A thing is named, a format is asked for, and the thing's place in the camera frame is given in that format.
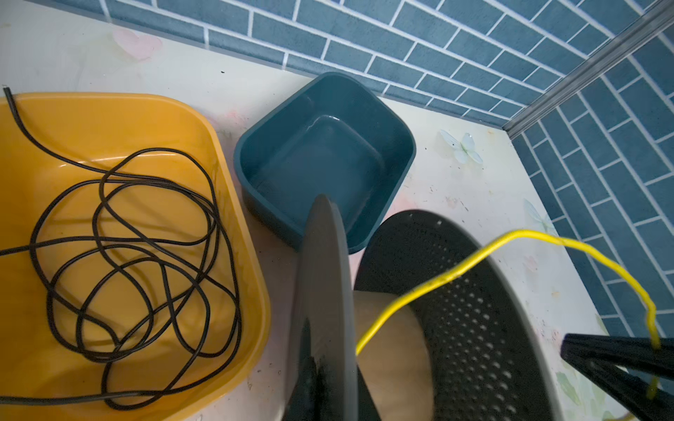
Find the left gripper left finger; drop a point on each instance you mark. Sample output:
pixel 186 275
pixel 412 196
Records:
pixel 301 402

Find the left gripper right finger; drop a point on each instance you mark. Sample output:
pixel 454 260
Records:
pixel 367 411

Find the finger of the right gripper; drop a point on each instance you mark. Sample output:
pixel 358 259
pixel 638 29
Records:
pixel 626 352
pixel 628 390

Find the grey cable spool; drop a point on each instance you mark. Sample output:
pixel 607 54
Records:
pixel 462 352

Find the yellow plastic bin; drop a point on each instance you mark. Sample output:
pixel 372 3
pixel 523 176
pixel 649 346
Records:
pixel 130 286

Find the teal plastic bin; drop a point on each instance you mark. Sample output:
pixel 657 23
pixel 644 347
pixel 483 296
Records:
pixel 333 137

